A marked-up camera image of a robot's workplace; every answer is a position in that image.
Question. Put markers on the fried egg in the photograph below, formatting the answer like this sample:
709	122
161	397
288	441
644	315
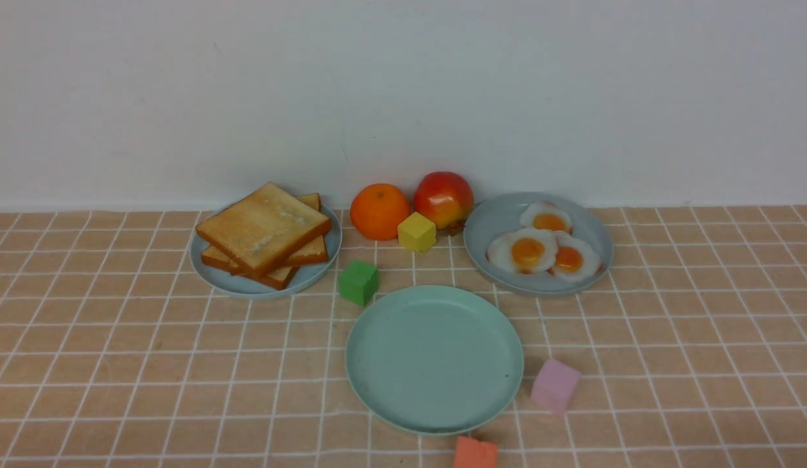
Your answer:
525	251
544	215
575	260

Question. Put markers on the toast slice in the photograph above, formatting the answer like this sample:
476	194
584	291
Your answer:
279	279
314	252
262	230

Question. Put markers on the yellow cube block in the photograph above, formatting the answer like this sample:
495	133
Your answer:
417	233

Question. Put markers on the orange fruit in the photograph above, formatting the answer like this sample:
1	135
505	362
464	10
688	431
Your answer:
378	210

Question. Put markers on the red yellow apple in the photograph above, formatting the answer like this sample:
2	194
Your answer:
446	199

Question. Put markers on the green cube block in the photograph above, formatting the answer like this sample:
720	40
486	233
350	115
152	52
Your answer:
359	282

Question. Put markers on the grey-blue right plate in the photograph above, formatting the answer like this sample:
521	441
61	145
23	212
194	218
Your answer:
501	214

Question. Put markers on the teal centre plate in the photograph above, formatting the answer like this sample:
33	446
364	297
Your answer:
434	360

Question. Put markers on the light blue left plate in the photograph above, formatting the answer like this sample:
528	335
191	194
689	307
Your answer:
229	285

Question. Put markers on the pink cube block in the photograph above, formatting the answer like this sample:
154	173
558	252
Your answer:
554	386

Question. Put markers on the orange-red cube block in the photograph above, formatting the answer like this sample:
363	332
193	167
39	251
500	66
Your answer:
474	453

